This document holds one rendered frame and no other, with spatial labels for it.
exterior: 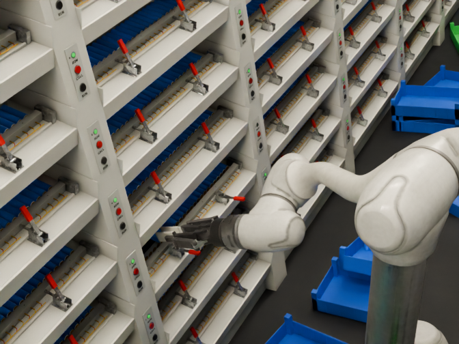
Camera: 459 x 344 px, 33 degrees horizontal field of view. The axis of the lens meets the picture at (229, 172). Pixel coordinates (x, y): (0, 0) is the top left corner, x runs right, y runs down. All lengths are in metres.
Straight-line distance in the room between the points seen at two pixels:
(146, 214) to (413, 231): 0.88
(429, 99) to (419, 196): 2.35
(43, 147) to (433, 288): 1.55
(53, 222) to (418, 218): 0.81
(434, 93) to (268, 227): 1.97
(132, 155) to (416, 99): 2.03
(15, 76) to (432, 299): 1.66
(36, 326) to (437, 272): 1.51
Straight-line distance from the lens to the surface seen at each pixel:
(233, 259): 2.42
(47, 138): 1.68
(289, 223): 1.85
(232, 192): 2.38
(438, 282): 2.75
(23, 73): 1.58
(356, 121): 3.40
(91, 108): 1.73
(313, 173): 1.88
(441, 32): 4.41
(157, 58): 1.94
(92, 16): 1.74
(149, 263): 2.11
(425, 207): 1.35
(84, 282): 1.86
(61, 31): 1.65
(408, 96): 3.71
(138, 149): 1.93
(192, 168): 2.17
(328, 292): 2.72
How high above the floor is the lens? 1.82
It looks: 32 degrees down
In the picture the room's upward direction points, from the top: 11 degrees counter-clockwise
